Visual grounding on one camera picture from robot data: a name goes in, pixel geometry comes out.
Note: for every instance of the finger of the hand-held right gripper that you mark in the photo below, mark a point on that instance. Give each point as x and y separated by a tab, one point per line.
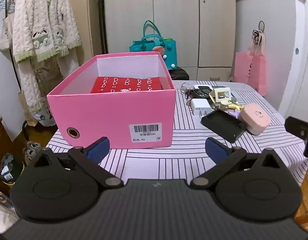
297	127

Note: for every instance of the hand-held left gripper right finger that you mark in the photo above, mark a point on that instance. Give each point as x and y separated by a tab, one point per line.
215	149

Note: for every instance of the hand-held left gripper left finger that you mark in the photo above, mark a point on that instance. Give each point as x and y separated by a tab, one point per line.
98	149

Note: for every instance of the pink cardboard box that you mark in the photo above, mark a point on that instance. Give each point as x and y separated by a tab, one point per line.
111	115

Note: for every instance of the black rectangular case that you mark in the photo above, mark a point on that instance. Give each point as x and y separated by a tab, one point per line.
222	125

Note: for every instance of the striped tablecloth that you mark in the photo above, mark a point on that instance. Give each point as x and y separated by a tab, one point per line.
189	140

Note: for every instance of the pink round case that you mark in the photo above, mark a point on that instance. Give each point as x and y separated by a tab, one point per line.
255	118

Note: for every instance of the white charger plug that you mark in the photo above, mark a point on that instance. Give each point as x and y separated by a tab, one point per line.
200	106

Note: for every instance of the cream yellow plastic case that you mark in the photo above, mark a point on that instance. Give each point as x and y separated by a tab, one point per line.
221	95

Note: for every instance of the grey slippers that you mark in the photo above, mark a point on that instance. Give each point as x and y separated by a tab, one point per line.
31	150

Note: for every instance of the red patterned box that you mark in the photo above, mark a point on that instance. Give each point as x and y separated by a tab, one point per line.
126	85

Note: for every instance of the white door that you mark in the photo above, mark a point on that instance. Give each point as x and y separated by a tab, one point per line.
296	55

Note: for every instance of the pink paper bag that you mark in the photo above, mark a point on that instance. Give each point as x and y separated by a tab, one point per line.
251	70

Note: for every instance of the yellow rimmed trash bin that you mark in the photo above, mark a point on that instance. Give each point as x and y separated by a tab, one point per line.
10	170

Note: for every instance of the black coat rack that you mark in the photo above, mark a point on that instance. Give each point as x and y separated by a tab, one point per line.
17	80

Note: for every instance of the teal felt handbag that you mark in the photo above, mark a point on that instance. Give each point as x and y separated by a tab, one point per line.
154	46

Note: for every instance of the cream knitted cardigan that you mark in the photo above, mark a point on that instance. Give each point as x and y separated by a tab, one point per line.
43	25

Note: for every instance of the beige wardrobe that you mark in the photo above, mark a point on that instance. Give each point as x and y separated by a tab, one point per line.
179	17

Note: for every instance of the beige tote bag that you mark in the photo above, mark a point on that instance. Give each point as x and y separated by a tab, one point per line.
5	37

